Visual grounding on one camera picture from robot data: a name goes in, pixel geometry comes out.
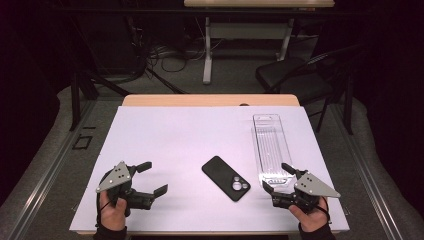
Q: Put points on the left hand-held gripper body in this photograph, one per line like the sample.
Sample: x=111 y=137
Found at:
x=115 y=176

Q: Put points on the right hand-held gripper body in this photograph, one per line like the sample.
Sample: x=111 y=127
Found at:
x=313 y=186

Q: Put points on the clear plastic package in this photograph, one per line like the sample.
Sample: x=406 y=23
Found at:
x=271 y=146

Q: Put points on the black phone case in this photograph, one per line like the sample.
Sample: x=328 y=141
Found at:
x=220 y=173

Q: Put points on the person's right hand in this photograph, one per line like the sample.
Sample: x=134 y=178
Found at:
x=313 y=220

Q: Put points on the person's left hand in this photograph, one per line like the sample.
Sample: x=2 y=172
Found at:
x=113 y=216

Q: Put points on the black metal stand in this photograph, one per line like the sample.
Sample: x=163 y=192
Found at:
x=75 y=100

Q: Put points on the wooden table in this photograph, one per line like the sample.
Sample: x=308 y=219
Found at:
x=200 y=100

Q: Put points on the black chair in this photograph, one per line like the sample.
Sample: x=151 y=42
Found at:
x=290 y=76

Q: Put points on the white desk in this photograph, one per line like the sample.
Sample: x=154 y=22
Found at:
x=246 y=30

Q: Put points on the metal floor rail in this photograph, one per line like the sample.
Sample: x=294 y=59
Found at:
x=50 y=173
x=366 y=173

